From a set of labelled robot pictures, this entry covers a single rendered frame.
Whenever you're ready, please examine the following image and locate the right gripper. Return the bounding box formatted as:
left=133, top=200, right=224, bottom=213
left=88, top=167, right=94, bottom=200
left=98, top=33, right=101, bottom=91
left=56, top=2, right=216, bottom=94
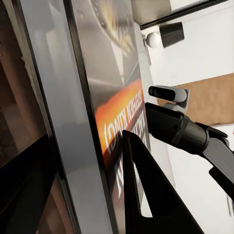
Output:
left=145, top=103, right=198, bottom=149

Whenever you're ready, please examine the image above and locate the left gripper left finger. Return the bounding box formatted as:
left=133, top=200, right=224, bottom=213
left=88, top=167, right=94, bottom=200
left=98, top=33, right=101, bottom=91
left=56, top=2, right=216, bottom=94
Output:
left=0, top=134, right=58, bottom=234

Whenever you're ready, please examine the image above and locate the hardback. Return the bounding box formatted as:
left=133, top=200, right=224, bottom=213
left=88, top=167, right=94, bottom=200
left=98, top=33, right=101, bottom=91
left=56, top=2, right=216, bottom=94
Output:
left=11, top=0, right=151, bottom=234

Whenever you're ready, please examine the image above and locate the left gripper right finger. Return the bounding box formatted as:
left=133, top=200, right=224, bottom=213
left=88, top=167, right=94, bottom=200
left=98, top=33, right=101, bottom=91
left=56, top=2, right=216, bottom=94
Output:
left=122, top=130, right=204, bottom=234

